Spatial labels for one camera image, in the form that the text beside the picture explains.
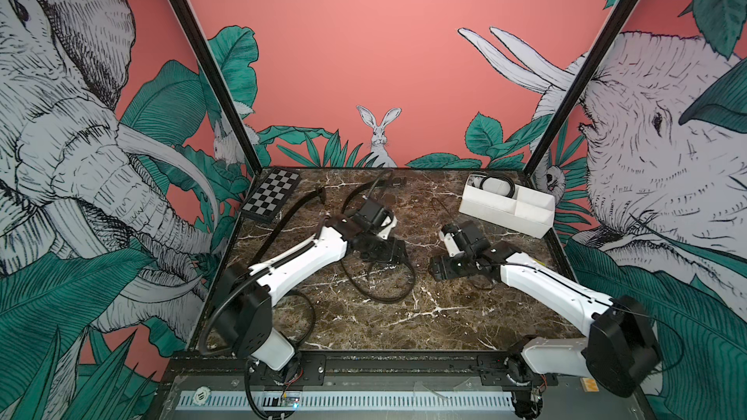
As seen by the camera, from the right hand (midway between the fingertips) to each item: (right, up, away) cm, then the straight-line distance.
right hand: (439, 262), depth 85 cm
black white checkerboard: (-59, +20, +23) cm, 67 cm away
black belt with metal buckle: (+26, +27, +23) cm, 44 cm away
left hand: (-12, +4, -5) cm, 13 cm away
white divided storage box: (+36, +14, +17) cm, 42 cm away
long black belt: (-43, +18, +26) cm, 54 cm away
